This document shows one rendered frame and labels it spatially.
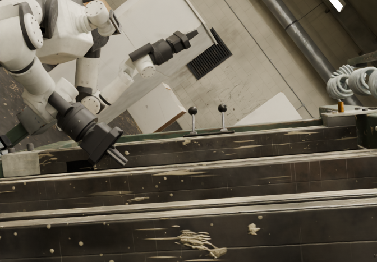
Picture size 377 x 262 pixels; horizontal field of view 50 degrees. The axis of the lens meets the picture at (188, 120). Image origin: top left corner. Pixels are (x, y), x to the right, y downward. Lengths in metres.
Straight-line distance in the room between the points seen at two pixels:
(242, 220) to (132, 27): 3.62
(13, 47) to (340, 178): 0.70
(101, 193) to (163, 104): 5.82
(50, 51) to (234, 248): 1.03
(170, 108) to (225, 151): 5.32
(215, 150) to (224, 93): 8.43
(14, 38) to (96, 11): 0.46
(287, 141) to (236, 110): 8.38
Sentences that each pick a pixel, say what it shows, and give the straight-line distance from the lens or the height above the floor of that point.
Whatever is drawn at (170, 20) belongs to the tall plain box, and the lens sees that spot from 3.90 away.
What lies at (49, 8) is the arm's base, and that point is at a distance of 1.20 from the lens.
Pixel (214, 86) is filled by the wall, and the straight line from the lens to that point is 9.67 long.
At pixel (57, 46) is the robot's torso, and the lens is 1.34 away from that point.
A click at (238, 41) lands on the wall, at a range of 9.78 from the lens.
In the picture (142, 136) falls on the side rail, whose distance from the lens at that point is 1.87.
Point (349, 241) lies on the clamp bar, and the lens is 0.44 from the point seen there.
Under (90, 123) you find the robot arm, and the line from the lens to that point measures 1.12.
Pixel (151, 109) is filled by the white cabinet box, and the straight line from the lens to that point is 6.58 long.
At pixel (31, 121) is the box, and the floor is 0.80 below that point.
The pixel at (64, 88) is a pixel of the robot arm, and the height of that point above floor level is 1.27.
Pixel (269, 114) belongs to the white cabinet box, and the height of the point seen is 1.76.
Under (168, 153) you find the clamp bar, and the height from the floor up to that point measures 1.36.
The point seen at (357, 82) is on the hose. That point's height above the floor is 1.86.
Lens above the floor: 1.64
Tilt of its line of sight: 8 degrees down
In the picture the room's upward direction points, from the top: 54 degrees clockwise
